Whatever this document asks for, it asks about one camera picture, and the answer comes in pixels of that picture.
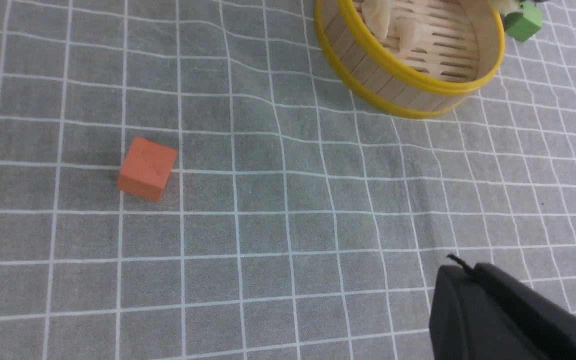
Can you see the white dumpling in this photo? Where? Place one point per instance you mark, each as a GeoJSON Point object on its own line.
{"type": "Point", "coordinates": [410, 33]}
{"type": "Point", "coordinates": [377, 17]}

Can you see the grey checked tablecloth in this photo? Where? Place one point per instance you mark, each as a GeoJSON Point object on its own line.
{"type": "Point", "coordinates": [298, 221]}

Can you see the green wooden cube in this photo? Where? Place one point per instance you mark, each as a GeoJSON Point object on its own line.
{"type": "Point", "coordinates": [524, 24]}

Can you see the white dumpling bottom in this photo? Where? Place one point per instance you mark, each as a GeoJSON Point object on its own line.
{"type": "Point", "coordinates": [410, 33]}

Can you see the bamboo steamer tray yellow rim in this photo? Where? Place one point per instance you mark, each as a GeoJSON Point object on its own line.
{"type": "Point", "coordinates": [461, 53]}

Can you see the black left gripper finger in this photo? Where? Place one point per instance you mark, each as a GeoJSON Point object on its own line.
{"type": "Point", "coordinates": [480, 312]}

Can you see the orange wooden block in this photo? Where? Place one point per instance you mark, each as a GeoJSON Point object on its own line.
{"type": "Point", "coordinates": [146, 169]}

